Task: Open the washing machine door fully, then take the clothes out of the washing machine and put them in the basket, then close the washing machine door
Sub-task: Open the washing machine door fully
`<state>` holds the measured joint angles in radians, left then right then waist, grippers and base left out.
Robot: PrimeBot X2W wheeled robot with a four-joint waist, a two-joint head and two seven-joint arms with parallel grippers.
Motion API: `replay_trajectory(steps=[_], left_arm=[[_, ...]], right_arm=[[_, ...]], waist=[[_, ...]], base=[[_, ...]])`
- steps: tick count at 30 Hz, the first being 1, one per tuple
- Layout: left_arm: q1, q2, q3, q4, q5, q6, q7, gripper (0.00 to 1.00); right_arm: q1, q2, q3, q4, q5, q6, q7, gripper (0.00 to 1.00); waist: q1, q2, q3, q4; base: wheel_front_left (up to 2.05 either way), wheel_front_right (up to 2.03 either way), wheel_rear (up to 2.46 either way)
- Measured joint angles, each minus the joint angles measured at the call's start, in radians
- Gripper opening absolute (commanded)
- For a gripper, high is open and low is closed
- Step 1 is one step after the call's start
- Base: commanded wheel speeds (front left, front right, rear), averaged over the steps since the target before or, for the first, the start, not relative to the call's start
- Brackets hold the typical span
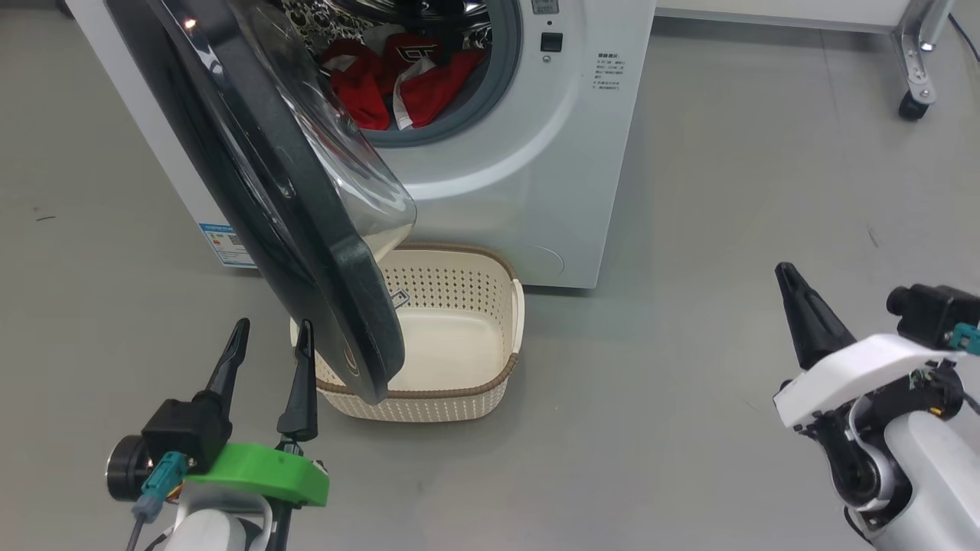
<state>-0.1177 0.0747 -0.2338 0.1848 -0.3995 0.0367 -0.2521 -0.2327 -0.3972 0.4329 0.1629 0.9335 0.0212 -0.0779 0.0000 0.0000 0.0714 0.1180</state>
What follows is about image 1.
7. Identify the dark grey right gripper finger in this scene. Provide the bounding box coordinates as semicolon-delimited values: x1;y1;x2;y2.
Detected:
784;262;857;356
776;262;831;370

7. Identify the black floor cable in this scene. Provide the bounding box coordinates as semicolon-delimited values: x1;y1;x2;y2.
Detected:
949;14;980;64

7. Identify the washing machine door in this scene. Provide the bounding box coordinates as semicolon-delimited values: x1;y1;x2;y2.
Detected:
103;0;418;406

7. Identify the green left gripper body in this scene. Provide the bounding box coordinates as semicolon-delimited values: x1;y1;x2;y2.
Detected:
184;442;330;507

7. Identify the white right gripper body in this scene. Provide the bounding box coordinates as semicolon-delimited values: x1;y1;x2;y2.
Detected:
773;334;967;429

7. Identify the white front-load washing machine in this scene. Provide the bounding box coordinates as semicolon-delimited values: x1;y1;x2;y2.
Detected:
65;0;658;290

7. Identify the red jersey with black numbers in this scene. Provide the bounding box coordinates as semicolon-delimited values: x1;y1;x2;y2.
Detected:
383;32;487;129

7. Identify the metal frame leg with caster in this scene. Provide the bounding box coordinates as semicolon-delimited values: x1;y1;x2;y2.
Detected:
657;0;958;122

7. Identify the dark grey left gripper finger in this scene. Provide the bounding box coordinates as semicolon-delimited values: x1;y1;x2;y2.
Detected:
277;320;319;443
201;318;250;418

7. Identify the blue energy label sticker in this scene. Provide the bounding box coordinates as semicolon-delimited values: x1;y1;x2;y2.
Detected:
199;223;257;269

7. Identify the left teal connector camera cable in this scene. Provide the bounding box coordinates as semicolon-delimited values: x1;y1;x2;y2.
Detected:
126;452;188;551

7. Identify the cream perforated laundry basket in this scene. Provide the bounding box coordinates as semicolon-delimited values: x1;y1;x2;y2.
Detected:
289;243;526;423

